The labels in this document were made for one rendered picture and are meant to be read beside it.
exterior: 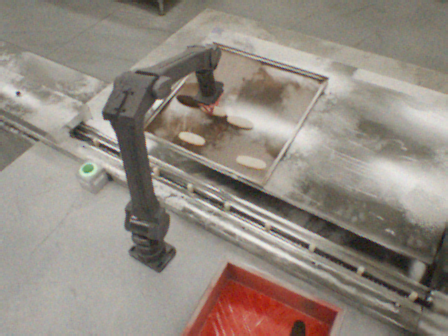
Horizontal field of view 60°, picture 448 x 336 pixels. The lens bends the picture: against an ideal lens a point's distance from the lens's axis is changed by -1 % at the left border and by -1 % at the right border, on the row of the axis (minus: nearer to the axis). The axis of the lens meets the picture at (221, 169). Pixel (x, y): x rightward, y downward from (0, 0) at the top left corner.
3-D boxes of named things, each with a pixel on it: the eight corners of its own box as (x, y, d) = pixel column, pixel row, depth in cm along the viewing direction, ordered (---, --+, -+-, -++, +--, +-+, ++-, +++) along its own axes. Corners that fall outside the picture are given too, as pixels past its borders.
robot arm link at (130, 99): (88, 97, 77) (133, 106, 74) (122, 66, 86) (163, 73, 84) (126, 237, 107) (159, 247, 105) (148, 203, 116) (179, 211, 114)
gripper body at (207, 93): (193, 102, 131) (189, 87, 125) (208, 81, 135) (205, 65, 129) (210, 108, 129) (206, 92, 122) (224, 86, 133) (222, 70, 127)
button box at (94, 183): (82, 192, 135) (71, 172, 126) (98, 177, 139) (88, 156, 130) (99, 202, 131) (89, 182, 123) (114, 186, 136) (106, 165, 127)
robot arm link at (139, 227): (134, 245, 109) (151, 250, 107) (125, 225, 101) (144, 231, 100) (148, 219, 114) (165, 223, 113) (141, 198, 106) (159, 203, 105)
